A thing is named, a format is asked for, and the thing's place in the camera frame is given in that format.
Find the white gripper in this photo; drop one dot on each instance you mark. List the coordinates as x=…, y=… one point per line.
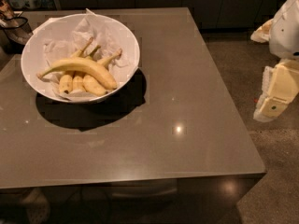
x=286, y=32

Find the large top yellow banana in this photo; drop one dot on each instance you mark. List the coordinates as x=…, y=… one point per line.
x=95, y=69

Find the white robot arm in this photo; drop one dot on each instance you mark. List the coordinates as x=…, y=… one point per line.
x=284, y=34

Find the right small yellow banana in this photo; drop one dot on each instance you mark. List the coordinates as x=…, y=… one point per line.
x=91, y=85

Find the small yellow banana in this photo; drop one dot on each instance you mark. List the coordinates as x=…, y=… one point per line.
x=66, y=80
x=78, y=76
x=91, y=85

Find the middle small yellow banana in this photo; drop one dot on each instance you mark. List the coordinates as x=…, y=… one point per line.
x=78, y=76

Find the white bowl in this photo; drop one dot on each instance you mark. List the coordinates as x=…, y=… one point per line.
x=37, y=47

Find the left small yellow banana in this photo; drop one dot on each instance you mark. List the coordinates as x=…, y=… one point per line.
x=66, y=80

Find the white crumpled paper liner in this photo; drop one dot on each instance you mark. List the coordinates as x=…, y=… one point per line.
x=106, y=34

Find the dark wire basket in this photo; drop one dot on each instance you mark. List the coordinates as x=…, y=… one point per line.
x=18, y=32

